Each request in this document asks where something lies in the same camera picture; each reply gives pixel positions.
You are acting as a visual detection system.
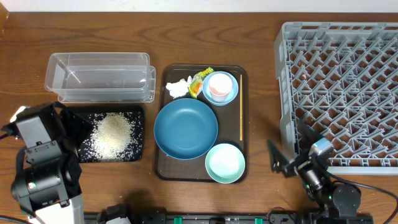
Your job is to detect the yellow green snack wrapper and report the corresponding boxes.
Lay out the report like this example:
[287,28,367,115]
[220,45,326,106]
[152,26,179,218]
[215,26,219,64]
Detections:
[188,67,214,99]

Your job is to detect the light blue small bowl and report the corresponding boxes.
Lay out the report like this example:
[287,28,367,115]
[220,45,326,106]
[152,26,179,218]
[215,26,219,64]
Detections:
[203,71,239,106]

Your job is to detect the crumpled white tissue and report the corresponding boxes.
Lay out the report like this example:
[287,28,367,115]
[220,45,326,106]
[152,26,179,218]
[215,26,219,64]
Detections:
[165,76,192,99]

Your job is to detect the clear plastic bin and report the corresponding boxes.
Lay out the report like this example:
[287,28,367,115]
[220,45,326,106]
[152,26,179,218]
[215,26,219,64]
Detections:
[44,52,156,103]

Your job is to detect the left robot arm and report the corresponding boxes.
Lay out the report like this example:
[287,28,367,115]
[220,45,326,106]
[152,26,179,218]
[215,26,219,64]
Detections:
[1,102,92,223]

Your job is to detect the black plastic tray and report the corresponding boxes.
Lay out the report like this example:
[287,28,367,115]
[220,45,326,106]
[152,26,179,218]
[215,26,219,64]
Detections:
[60,105,146,164]

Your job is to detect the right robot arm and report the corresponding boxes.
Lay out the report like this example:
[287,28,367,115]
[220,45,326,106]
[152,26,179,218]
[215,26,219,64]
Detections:
[267,121,361,223]

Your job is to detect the pink cup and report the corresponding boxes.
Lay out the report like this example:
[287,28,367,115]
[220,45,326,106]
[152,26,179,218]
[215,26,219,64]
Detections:
[208,72,233,103]

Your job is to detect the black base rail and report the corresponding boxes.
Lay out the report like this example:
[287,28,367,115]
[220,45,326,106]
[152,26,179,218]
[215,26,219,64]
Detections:
[83,204,374,224]

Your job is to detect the brown serving tray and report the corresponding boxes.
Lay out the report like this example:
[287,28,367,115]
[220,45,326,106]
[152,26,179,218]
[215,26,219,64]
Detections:
[154,64,248,182]

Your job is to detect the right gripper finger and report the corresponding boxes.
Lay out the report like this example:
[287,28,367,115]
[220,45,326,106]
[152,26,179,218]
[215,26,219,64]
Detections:
[267,139,289,177]
[297,120,320,146]

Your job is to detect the grey dishwasher rack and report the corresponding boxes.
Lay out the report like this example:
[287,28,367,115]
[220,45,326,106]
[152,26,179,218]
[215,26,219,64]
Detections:
[274,22,397,175]

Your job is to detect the mint green bowl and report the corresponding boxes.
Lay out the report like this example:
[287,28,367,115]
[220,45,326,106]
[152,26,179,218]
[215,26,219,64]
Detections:
[205,143,246,184]

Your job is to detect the wooden chopstick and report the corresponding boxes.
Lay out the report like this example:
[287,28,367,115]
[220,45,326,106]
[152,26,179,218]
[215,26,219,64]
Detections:
[239,74,243,141]

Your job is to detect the dark blue plate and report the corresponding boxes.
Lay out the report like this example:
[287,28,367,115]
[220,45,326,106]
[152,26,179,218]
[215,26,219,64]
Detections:
[154,98,219,160]

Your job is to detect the pile of white rice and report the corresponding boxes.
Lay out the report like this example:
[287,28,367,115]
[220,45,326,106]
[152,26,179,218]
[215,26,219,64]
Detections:
[79,111,144,162]

